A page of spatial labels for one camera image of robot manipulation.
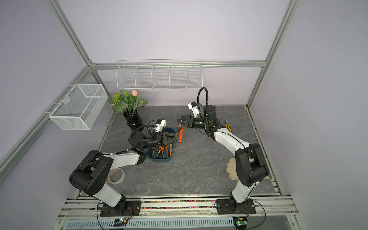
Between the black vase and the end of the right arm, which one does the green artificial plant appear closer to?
the black vase

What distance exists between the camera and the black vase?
95 centimetres

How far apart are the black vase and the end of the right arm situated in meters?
0.36

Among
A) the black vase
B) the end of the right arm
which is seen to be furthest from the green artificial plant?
the end of the right arm

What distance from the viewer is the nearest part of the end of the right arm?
2.23ft
